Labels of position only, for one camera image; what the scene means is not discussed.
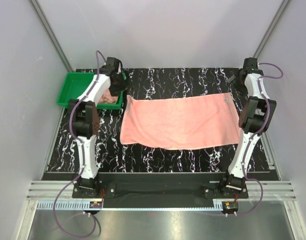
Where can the aluminium frame post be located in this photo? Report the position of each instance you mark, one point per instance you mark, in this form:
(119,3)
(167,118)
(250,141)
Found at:
(50,33)
(272,26)

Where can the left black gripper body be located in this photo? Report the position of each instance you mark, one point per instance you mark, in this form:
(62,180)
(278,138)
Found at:
(121,84)

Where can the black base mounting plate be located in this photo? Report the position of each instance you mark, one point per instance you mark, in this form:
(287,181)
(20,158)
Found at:
(200,184)

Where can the green plastic tray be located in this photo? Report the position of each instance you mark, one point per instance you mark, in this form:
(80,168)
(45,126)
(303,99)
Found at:
(75,84)

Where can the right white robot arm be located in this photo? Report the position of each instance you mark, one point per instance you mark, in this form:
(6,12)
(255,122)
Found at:
(254,121)

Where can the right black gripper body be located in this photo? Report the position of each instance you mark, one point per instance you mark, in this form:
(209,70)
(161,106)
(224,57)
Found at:
(240,87)

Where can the left aluminium frame post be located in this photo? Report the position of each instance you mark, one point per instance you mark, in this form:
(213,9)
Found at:
(50,33)

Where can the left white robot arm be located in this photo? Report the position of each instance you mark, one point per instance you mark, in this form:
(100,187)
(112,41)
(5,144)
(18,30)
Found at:
(84,122)

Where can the right aluminium frame post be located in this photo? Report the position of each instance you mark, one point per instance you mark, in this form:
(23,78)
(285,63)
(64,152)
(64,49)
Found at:
(272,26)

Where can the pink towel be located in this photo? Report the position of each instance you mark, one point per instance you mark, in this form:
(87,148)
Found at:
(189,123)
(107,98)

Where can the front aluminium rail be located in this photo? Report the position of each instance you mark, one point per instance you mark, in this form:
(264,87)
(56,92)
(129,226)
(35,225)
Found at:
(57,194)

